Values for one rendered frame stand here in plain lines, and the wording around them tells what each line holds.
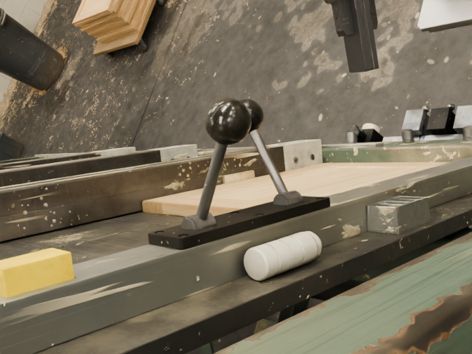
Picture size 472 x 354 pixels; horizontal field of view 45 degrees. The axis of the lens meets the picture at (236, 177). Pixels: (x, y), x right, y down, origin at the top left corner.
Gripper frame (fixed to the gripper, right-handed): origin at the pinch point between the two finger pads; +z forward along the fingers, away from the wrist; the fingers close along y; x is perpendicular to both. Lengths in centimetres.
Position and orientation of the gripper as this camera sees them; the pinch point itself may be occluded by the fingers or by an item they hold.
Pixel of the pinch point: (357, 34)
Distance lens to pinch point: 57.3
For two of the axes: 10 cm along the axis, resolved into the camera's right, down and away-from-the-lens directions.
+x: -3.4, -1.3, 9.3
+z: 2.1, 9.6, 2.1
